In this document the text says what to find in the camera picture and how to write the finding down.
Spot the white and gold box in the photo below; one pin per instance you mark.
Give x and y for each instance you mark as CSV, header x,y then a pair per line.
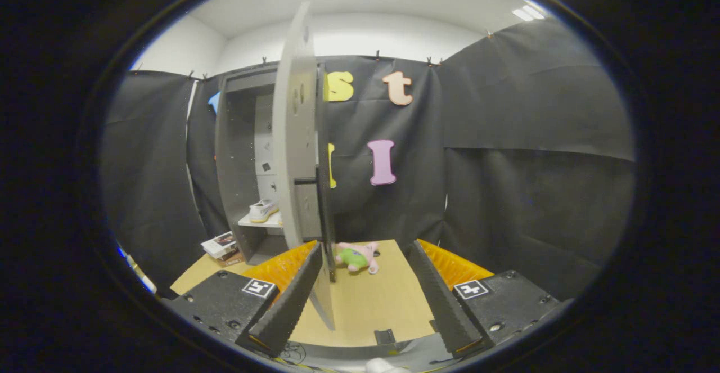
x,y
148,284

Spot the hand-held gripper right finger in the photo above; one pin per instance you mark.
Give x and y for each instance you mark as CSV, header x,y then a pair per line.
x,y
439,305

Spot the light grey shoe cabinet door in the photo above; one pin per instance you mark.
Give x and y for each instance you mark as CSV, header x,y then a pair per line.
x,y
292,136

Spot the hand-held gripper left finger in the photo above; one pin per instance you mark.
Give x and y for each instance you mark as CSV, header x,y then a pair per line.
x,y
292,305

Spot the white shoe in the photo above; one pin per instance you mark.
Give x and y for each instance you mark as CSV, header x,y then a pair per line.
x,y
263,210

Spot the brown book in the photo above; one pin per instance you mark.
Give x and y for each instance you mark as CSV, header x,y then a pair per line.
x,y
232,259

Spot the small black block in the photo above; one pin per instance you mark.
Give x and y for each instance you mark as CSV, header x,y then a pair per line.
x,y
385,337

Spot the ceiling light panel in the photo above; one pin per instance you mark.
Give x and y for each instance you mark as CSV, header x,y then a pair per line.
x,y
529,13

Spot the white cover book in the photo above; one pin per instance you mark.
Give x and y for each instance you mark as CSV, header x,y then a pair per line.
x,y
218,245

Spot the green and pink plush toy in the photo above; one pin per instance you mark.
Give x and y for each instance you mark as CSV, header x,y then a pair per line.
x,y
354,257

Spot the white rounded object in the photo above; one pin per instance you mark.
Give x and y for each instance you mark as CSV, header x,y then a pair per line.
x,y
385,367

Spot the black backdrop cloth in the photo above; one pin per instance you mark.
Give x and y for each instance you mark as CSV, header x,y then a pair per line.
x,y
534,108

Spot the grey shoe cabinet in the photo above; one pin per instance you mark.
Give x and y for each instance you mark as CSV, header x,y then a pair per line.
x,y
230,165

